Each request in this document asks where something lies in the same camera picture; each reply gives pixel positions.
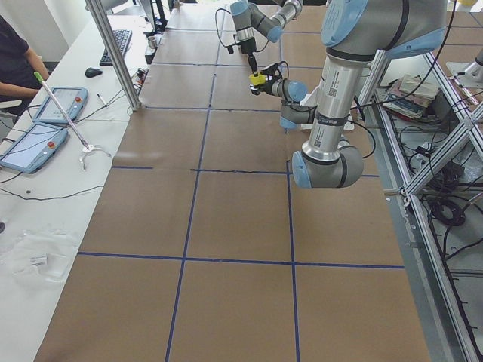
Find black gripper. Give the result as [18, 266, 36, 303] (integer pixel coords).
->
[241, 38, 258, 75]
[250, 80, 280, 95]

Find yellow cup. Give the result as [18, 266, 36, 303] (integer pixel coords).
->
[249, 73, 266, 87]

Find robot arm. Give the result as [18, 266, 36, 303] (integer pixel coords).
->
[229, 0, 303, 77]
[291, 1, 447, 189]

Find metal cylinder cup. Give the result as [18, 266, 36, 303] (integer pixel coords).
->
[146, 35, 158, 50]

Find black keyboard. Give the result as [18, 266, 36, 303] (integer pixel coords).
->
[98, 29, 134, 67]

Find black computer mouse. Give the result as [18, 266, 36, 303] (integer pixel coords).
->
[85, 67, 103, 78]

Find grabber stick tool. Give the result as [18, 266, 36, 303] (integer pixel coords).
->
[34, 72, 112, 170]

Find far teach pendant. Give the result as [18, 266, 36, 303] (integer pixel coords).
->
[31, 86, 89, 127]

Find teach pendant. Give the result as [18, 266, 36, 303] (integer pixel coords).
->
[31, 86, 89, 127]
[1, 122, 68, 173]

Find near teach pendant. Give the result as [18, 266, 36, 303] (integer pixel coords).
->
[1, 122, 68, 173]

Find seated person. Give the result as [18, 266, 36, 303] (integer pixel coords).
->
[0, 17, 50, 115]

